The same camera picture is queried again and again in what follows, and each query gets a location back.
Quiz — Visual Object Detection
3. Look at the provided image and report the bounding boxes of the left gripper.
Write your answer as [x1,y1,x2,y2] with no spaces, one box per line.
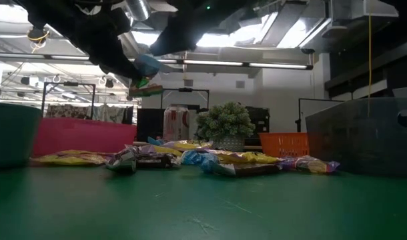
[71,28,146,81]

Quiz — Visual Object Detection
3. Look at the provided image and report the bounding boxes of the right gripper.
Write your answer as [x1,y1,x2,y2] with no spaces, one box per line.
[149,0,258,56]

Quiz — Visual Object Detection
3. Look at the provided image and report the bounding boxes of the blue rainbow candy packet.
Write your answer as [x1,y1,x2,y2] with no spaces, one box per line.
[129,53,165,98]

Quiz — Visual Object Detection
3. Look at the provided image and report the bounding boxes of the blue lollipop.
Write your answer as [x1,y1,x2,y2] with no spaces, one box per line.
[181,149,222,173]
[147,135,165,147]

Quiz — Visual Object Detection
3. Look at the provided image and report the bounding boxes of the yellow Sour Patch packet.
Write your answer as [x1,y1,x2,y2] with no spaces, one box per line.
[161,139,214,153]
[205,149,282,165]
[124,143,183,157]
[30,149,114,167]

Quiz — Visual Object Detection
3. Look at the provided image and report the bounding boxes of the brown Hershey's chocolate bar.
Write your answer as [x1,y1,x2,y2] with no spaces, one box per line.
[105,145,140,174]
[135,152,181,169]
[210,162,286,178]

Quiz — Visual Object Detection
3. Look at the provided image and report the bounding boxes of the purple candy packet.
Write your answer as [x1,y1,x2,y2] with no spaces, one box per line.
[278,155,341,175]

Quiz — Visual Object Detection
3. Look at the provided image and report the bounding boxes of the long ceiling light strip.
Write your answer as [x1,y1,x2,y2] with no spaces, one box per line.
[0,52,314,71]

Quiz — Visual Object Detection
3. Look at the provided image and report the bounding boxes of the black monitor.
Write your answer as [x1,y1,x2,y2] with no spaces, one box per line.
[136,108,166,143]

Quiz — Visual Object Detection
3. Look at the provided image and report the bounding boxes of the patterned hanging cloth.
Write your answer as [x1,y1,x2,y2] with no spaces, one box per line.
[45,103,135,125]

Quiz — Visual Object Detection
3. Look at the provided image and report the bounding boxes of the silver soda can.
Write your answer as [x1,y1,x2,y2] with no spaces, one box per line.
[162,104,191,143]

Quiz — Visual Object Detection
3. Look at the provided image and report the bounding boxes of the red plastic bin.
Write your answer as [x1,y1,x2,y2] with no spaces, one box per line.
[32,116,138,157]

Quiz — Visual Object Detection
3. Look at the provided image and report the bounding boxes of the artificial plant in pot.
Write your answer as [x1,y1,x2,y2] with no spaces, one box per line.
[195,101,257,153]

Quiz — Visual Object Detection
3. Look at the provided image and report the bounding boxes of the black cabinet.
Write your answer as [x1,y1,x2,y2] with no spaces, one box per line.
[245,106,271,147]

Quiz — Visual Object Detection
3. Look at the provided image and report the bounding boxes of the teal plastic bin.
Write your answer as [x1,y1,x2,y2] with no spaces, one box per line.
[0,101,43,168]

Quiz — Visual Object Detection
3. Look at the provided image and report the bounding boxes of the orange plastic basket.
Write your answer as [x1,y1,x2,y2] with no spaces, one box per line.
[258,132,310,159]

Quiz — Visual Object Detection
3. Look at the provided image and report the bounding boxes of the whiteboard on black stand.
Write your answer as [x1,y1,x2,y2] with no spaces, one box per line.
[296,97,345,133]

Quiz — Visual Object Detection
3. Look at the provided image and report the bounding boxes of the green table mat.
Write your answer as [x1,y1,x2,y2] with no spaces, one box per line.
[0,163,407,240]

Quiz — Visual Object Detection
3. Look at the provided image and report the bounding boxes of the grey translucent plastic bin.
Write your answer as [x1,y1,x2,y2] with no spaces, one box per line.
[305,96,407,177]

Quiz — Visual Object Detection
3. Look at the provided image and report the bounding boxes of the silver ceiling duct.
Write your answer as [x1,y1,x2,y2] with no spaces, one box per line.
[125,0,151,21]

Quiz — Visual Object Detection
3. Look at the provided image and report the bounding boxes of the black frame stand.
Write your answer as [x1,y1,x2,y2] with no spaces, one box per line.
[41,81,97,118]
[160,87,210,110]

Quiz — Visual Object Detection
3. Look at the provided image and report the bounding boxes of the ceiling cable reel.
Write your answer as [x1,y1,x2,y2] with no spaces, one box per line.
[25,26,51,44]

